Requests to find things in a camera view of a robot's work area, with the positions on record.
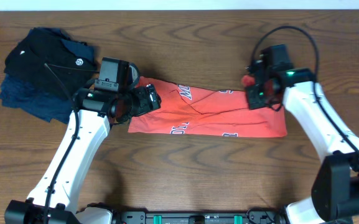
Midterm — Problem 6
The red t-shirt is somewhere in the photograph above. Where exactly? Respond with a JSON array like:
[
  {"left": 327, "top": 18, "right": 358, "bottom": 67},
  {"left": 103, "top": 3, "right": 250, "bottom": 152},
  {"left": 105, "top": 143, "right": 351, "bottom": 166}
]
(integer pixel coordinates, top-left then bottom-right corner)
[{"left": 128, "top": 77, "right": 287, "bottom": 138}]

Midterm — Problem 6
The navy blue folded shirt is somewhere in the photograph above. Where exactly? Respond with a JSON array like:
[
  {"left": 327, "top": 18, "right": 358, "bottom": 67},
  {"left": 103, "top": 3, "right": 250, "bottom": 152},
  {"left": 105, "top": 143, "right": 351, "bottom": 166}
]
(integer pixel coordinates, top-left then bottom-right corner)
[{"left": 0, "top": 72, "right": 85, "bottom": 123}]

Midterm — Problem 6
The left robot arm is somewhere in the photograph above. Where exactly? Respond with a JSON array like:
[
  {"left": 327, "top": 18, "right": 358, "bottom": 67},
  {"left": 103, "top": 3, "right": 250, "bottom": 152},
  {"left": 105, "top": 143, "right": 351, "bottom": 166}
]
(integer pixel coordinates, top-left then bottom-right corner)
[{"left": 4, "top": 84, "right": 161, "bottom": 224}]

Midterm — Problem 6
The black folded shirt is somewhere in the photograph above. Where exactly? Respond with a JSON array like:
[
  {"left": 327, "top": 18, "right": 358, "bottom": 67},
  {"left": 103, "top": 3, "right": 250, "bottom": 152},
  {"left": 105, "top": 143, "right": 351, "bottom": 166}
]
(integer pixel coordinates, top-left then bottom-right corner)
[{"left": 4, "top": 27, "right": 97, "bottom": 99}]

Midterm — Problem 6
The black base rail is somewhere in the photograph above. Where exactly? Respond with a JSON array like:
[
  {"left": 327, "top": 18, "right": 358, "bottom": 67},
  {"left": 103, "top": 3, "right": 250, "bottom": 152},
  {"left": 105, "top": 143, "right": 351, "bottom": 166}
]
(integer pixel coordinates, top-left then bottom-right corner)
[{"left": 85, "top": 210, "right": 287, "bottom": 224}]

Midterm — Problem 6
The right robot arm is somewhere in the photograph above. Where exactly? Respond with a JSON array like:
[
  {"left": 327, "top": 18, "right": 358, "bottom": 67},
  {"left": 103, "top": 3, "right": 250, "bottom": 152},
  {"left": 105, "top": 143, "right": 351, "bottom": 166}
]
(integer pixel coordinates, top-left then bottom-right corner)
[{"left": 241, "top": 68, "right": 359, "bottom": 223}]

